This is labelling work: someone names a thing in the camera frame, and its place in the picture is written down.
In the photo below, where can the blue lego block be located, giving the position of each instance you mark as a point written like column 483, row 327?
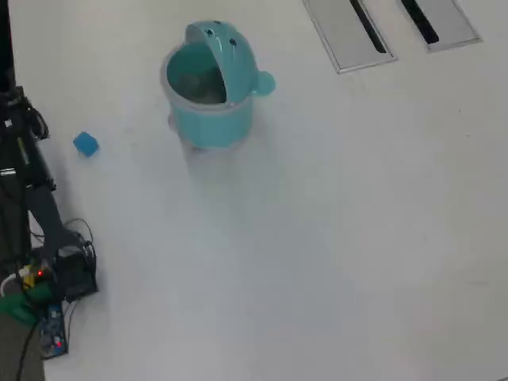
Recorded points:
column 85, row 143

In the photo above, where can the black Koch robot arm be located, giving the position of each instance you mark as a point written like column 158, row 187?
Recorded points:
column 43, row 206

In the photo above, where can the teal whale-shaped bin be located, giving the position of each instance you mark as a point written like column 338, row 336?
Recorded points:
column 214, row 119

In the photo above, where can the blue controller circuit board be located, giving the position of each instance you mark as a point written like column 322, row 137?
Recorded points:
column 53, row 329

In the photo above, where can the yellow plug connector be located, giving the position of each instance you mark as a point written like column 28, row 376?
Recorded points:
column 27, row 279

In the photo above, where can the green table clamp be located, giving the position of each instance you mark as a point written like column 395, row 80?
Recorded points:
column 16, row 307

